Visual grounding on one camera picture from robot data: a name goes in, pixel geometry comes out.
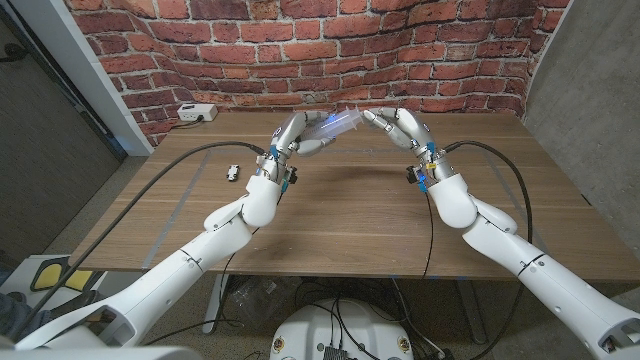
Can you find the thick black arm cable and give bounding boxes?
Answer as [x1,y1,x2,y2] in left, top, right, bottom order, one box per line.
[9,140,266,341]
[443,139,534,360]

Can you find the dark grey door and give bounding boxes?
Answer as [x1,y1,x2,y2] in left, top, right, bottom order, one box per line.
[0,4,126,261]

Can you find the white power strip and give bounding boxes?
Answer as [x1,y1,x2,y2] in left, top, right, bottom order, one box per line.
[176,103,219,123]

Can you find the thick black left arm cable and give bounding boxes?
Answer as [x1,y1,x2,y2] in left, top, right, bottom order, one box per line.
[9,140,266,341]

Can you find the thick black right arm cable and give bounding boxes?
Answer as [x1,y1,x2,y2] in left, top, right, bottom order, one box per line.
[443,139,534,360]

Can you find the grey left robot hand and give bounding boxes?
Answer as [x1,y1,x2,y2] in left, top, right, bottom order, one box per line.
[257,110,338,184]

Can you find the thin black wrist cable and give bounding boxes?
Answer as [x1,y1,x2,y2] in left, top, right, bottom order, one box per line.
[422,192,435,280]
[142,227,261,347]

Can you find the white door frame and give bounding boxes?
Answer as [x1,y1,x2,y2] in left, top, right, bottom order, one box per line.
[9,0,154,157]

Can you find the grey metal table leg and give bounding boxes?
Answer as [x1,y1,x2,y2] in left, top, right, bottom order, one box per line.
[455,279,487,345]
[202,273,231,335]

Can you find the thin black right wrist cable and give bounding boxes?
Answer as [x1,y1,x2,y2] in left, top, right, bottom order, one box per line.
[422,192,435,280]

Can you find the white robot torso base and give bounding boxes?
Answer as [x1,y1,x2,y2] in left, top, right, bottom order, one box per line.
[269,298,415,360]

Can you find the yellow and black floor pedal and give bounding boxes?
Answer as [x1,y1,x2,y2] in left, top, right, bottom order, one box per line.
[30,257,96,294]

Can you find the black floor cable tangle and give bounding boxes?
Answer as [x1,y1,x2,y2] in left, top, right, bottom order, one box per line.
[294,277,454,360]

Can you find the white floor plate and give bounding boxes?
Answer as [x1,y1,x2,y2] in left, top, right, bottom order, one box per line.
[0,254,151,314]

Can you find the person's leg in jeans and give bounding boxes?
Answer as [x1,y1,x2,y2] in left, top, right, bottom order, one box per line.
[0,292,51,341]

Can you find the black door handle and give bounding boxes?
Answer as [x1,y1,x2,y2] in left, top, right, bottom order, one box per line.
[0,43,29,64]

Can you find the clear plastic bag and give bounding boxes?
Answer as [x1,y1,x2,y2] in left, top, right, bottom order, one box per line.
[227,275,296,326]

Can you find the printed red brick backdrop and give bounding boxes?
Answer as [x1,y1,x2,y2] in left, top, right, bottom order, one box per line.
[62,0,571,149]

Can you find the large clear plastic syringe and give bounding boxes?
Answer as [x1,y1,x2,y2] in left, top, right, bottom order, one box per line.
[299,108,365,146]

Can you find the thin black left wrist cable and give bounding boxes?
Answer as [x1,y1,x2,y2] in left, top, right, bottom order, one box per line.
[142,227,261,347]

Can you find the grey tape outline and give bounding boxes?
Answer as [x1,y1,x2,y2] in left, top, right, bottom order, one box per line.
[142,147,539,271]

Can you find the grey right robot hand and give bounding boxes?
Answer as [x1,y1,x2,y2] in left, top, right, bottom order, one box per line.
[360,106,457,184]

